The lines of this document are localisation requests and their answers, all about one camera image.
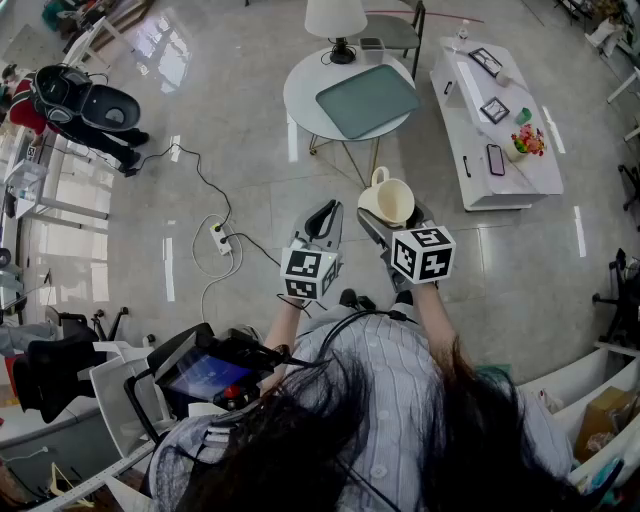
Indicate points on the white power strip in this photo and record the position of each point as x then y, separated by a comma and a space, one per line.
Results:
222, 240

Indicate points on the person's right black shoe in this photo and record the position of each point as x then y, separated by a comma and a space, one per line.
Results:
404, 298

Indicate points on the white storage shelf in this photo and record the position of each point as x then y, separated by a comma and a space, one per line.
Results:
575, 375

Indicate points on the black monitor with blue screen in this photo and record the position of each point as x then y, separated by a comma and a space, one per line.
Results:
205, 372

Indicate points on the person's black shoe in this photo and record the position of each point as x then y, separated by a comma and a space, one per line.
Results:
348, 298
404, 298

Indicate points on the white ceramic mug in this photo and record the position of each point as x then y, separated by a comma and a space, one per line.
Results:
504, 78

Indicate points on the white low cabinet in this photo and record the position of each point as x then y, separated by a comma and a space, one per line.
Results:
520, 177

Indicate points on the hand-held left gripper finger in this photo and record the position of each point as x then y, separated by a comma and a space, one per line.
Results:
337, 225
306, 222

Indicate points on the black picture frame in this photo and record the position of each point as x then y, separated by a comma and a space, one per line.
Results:
485, 61
495, 110

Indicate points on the grey chair with black legs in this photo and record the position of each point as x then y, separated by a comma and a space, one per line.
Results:
390, 30

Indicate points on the colourful flowers in white pot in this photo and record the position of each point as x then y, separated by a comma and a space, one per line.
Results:
527, 140

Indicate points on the black office chair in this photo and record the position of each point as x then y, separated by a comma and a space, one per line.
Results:
55, 370
631, 185
625, 300

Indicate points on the person's striped grey shirt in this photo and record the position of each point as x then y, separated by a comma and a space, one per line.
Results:
390, 380

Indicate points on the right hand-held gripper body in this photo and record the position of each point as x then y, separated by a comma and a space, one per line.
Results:
425, 255

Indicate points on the small green beaker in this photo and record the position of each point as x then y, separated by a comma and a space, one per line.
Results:
524, 116

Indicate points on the cream clothes hanger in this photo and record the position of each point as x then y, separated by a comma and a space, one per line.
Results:
65, 487

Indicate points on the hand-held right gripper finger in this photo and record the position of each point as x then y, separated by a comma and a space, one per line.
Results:
377, 227
422, 219

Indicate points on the cream ceramic mug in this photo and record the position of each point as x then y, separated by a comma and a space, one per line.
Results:
395, 200

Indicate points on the clear water bottle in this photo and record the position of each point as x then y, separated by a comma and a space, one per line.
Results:
461, 37

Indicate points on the round white side table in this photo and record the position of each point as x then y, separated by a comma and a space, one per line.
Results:
302, 95

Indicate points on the person's left black shoe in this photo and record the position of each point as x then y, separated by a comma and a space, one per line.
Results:
348, 298

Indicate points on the person's left forearm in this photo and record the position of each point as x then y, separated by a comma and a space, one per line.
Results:
282, 325

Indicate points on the grey desk with white frame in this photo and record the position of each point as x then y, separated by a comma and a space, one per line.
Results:
65, 445

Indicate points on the black smartphone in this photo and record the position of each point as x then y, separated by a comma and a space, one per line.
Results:
495, 160

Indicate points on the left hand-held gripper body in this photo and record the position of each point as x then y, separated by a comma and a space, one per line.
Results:
307, 270

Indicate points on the brown cardboard box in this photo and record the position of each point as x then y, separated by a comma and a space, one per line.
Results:
600, 415

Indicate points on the white square container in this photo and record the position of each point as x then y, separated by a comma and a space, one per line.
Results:
371, 50

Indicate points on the white shade table lamp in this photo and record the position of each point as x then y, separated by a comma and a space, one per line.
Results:
335, 17

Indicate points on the white plastic chair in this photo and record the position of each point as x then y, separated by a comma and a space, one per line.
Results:
117, 395

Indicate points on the person's right forearm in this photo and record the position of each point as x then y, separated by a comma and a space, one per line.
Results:
435, 320

